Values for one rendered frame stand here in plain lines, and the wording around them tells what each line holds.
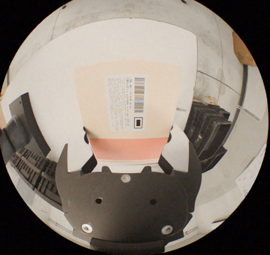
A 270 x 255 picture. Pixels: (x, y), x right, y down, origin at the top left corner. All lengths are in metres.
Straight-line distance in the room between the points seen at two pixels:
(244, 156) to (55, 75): 2.84
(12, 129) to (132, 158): 0.45
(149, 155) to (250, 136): 2.49
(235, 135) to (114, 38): 2.69
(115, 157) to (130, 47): 0.20
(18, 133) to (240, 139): 3.01
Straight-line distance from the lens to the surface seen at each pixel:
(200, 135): 0.70
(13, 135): 0.45
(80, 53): 0.20
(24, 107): 0.38
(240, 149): 2.67
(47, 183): 0.52
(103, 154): 0.15
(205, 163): 1.24
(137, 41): 0.18
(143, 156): 0.15
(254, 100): 2.43
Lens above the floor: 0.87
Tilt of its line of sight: 61 degrees down
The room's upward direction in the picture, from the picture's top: 176 degrees clockwise
